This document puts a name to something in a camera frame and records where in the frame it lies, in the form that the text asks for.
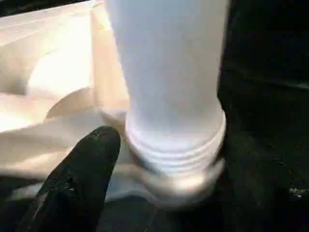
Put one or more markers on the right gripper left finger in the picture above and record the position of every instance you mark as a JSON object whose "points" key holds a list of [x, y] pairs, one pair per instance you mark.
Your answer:
{"points": [[72, 188]]}

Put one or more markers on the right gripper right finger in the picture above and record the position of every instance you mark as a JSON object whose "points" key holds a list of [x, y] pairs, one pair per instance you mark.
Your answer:
{"points": [[275, 198]]}

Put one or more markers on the black mat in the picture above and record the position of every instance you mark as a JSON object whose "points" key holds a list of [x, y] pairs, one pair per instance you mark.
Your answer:
{"points": [[270, 63]]}

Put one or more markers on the white plastic table leg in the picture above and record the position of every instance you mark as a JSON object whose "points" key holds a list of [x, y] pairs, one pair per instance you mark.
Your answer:
{"points": [[169, 72]]}

